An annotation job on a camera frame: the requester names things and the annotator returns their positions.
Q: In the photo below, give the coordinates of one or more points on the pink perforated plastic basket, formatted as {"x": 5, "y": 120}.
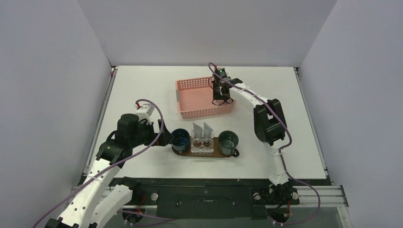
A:
{"x": 196, "y": 99}

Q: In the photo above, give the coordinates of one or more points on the dark cap toothpaste tube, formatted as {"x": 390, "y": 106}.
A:
{"x": 207, "y": 136}

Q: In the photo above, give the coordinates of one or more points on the aluminium rail frame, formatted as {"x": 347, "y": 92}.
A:
{"x": 330, "y": 196}

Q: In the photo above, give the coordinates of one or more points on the brown oval wooden tray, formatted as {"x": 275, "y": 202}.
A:
{"x": 216, "y": 154}

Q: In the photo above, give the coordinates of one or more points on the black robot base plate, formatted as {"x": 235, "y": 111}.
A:
{"x": 212, "y": 198}

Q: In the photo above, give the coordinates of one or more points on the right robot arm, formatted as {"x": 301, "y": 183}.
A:
{"x": 269, "y": 127}

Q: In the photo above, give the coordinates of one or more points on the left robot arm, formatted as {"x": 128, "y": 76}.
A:
{"x": 87, "y": 209}

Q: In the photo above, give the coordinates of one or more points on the red cap toothpaste tube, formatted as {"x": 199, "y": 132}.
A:
{"x": 197, "y": 136}

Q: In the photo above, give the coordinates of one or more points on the dark blue mug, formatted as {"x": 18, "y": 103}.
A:
{"x": 181, "y": 140}

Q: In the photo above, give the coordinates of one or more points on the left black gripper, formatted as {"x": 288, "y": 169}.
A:
{"x": 164, "y": 138}

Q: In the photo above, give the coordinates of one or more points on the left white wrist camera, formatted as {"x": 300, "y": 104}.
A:
{"x": 144, "y": 113}

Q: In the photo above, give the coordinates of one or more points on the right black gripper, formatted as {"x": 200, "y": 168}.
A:
{"x": 220, "y": 93}

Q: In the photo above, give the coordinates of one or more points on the dark green mug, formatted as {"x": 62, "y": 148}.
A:
{"x": 228, "y": 142}

